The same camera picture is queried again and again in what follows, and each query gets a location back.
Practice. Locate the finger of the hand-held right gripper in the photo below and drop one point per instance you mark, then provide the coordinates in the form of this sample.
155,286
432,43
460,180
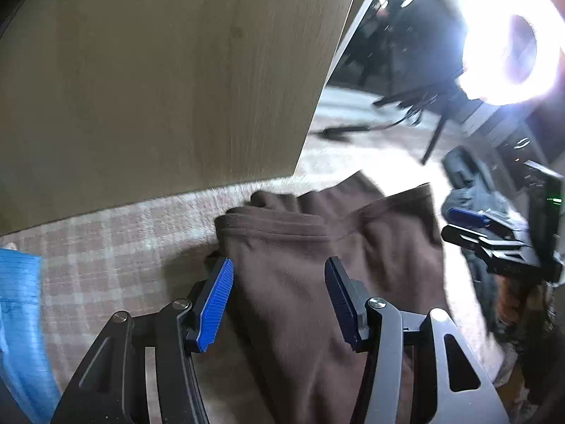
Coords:
463,215
485,247

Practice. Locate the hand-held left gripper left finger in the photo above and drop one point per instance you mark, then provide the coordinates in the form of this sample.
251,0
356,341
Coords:
216,309

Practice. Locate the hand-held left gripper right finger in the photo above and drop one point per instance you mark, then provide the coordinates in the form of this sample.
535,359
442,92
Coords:
342,304

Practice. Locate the brown sweatshirt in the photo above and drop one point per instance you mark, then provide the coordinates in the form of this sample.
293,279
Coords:
287,274

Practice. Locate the grey-blue jacket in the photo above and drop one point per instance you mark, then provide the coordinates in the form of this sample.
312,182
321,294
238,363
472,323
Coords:
468,176

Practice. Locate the plaid woven mat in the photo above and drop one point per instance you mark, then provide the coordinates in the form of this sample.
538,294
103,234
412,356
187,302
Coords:
110,251

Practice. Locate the blue woven bag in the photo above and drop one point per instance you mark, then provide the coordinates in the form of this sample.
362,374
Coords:
22,318

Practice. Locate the pale wooden panel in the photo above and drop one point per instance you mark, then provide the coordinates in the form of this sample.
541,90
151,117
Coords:
154,97

